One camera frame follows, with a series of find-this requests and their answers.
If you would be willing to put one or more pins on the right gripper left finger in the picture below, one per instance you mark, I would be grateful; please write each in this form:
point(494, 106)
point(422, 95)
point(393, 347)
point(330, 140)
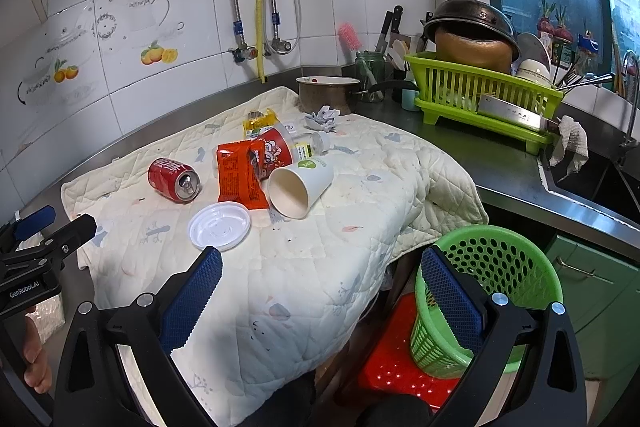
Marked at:
point(92, 387)

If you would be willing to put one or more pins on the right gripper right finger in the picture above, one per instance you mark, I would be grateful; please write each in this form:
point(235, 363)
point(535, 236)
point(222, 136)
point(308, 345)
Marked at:
point(549, 386)

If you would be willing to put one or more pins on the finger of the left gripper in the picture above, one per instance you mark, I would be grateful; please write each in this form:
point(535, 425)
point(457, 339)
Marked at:
point(63, 242)
point(18, 231)

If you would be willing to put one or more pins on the red cola can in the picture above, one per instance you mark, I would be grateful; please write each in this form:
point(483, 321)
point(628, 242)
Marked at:
point(174, 180)

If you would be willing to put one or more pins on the white plastic lid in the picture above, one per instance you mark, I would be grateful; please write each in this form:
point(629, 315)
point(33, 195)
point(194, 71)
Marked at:
point(223, 225)

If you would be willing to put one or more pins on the orange snack bag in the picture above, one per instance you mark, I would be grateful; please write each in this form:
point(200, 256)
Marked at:
point(239, 169)

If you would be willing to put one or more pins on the red instant noodle cup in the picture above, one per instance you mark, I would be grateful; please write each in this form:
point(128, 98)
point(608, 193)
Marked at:
point(279, 149)

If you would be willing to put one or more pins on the white paper cup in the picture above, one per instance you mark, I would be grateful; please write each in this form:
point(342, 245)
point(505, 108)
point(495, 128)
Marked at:
point(294, 189)

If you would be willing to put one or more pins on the yellow snack wrapper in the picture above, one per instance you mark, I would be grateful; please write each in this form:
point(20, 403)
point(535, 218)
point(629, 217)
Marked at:
point(257, 123)

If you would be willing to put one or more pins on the clear plastic bottle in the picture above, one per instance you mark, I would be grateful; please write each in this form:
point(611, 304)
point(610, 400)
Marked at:
point(311, 144)

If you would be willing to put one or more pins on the white paper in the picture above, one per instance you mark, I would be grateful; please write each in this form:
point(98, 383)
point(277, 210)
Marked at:
point(324, 120)

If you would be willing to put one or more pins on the person's left hand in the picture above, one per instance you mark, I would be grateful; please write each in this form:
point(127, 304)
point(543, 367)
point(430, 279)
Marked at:
point(38, 374)

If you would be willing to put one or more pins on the green cabinet door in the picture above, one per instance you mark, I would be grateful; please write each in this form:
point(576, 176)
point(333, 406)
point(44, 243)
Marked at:
point(601, 294)

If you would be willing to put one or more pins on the green mesh waste basket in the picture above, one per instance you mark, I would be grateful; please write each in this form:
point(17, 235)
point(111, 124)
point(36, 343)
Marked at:
point(455, 274)

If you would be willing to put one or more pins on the red plastic stool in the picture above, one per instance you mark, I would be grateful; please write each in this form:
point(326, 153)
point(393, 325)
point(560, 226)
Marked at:
point(390, 367)

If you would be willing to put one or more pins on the steel sink basin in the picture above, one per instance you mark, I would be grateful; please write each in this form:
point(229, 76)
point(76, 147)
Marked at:
point(601, 183)

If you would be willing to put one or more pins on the white quilted cloth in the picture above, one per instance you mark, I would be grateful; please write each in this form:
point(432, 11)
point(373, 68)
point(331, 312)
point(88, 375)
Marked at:
point(292, 292)

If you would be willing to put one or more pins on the white dish rag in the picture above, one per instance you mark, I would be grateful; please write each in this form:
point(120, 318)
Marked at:
point(573, 139)

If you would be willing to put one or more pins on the sink faucet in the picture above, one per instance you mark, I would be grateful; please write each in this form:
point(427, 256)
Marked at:
point(630, 73)

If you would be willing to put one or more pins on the steel cleaver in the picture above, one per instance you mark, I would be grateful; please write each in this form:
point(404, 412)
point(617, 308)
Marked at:
point(513, 114)

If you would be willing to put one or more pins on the metal pot with plate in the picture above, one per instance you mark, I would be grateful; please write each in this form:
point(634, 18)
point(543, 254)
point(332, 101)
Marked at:
point(339, 93)

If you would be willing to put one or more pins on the green dish rack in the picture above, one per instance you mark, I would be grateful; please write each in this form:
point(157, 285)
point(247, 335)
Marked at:
point(453, 91)

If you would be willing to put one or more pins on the pink brush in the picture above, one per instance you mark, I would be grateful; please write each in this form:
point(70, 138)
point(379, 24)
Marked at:
point(349, 37)

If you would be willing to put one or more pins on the green utensil jar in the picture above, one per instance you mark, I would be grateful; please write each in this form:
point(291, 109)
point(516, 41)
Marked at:
point(370, 69)

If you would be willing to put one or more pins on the black wok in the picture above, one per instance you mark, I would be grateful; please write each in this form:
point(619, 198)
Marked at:
point(472, 19)

